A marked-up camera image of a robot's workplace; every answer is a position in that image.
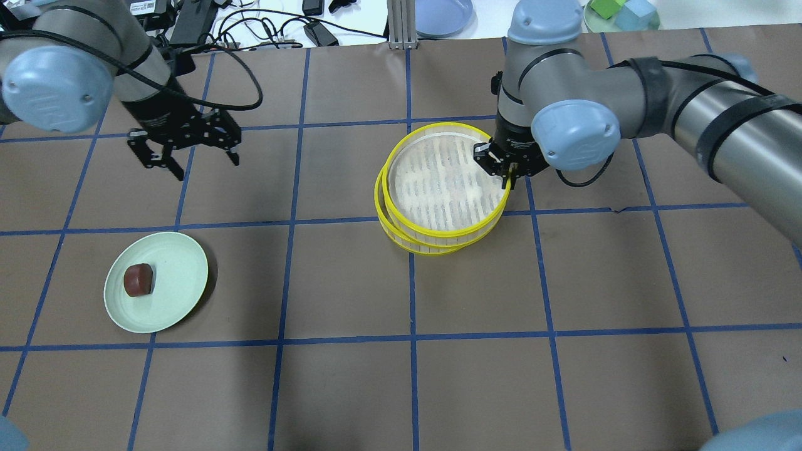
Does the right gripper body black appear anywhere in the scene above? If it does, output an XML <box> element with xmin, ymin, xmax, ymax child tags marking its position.
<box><xmin>473</xmin><ymin>135</ymin><xmax>550</xmax><ymax>178</ymax></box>

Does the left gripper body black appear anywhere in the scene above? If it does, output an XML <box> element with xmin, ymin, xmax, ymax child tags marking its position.
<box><xmin>128</xmin><ymin>108</ymin><xmax>242</xmax><ymax>156</ymax></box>

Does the yellow steamer layer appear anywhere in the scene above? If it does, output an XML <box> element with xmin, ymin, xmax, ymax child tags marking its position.
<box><xmin>373</xmin><ymin>168</ymin><xmax>505</xmax><ymax>256</ymax></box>
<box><xmin>381</xmin><ymin>122</ymin><xmax>511</xmax><ymax>245</ymax></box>

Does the brown bun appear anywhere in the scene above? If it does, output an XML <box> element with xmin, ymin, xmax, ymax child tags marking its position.
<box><xmin>123</xmin><ymin>263</ymin><xmax>155</xmax><ymax>298</ymax></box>

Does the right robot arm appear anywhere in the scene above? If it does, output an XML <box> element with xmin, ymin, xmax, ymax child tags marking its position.
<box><xmin>473</xmin><ymin>1</ymin><xmax>801</xmax><ymax>245</ymax></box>

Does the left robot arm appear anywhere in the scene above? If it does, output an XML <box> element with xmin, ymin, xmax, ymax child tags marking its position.
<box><xmin>2</xmin><ymin>1</ymin><xmax>242</xmax><ymax>180</ymax></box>

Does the light green plate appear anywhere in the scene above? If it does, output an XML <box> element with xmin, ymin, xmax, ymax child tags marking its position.
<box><xmin>103</xmin><ymin>232</ymin><xmax>209</xmax><ymax>334</ymax></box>

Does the black power adapter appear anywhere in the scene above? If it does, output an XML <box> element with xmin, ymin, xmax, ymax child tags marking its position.
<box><xmin>169</xmin><ymin>1</ymin><xmax>218</xmax><ymax>48</ymax></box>

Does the black power brick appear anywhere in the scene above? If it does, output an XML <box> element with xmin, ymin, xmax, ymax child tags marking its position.
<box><xmin>303</xmin><ymin>22</ymin><xmax>339</xmax><ymax>48</ymax></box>

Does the blue plate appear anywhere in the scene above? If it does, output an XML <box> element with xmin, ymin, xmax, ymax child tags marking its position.
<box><xmin>415</xmin><ymin>1</ymin><xmax>474</xmax><ymax>38</ymax></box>

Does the pale green tray plate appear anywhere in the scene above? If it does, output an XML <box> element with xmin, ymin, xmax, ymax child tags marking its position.
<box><xmin>583</xmin><ymin>1</ymin><xmax>661</xmax><ymax>33</ymax></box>

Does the green cube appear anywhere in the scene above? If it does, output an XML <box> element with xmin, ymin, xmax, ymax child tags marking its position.
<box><xmin>589</xmin><ymin>0</ymin><xmax>627</xmax><ymax>20</ymax></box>

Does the blue cube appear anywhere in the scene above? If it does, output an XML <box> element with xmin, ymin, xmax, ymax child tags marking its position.
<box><xmin>614</xmin><ymin>1</ymin><xmax>658</xmax><ymax>31</ymax></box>

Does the aluminium frame post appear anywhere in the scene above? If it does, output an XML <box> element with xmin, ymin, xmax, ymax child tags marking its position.
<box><xmin>387</xmin><ymin>0</ymin><xmax>419</xmax><ymax>49</ymax></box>

